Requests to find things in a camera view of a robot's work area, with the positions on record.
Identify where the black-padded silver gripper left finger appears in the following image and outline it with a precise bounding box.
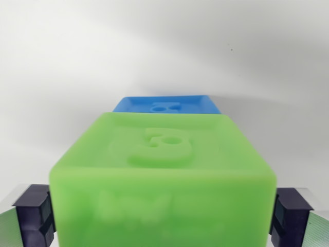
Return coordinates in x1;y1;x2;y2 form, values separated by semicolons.
0;183;57;247

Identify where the black-padded silver gripper right finger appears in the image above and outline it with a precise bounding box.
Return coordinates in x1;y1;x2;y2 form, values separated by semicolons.
268;187;329;247

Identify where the green embossed cube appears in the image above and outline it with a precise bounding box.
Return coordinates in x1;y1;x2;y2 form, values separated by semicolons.
48;111;278;247

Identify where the blue embossed cube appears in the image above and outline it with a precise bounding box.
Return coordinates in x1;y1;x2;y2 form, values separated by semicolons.
112;94;223;115

